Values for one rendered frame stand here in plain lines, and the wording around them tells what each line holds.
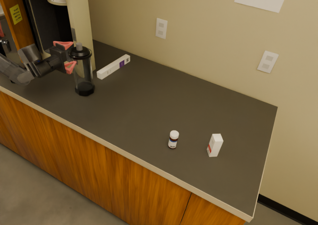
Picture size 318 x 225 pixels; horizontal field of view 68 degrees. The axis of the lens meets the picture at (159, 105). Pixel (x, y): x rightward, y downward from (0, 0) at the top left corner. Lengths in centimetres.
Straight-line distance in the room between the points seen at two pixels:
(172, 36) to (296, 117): 85
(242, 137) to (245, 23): 56
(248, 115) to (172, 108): 40
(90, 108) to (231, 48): 81
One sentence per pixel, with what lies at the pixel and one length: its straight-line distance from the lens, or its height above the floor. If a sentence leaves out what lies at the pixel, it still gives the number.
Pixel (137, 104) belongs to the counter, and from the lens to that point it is 122.
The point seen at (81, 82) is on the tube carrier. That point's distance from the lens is 124.
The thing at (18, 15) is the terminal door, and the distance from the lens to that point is 141.
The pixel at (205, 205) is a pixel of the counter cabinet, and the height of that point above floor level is 81.
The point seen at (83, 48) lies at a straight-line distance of 120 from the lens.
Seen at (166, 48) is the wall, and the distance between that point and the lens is 152.
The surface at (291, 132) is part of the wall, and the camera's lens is 160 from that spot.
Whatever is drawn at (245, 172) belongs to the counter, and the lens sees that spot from 106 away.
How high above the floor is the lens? 176
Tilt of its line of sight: 42 degrees down
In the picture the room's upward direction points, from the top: 7 degrees clockwise
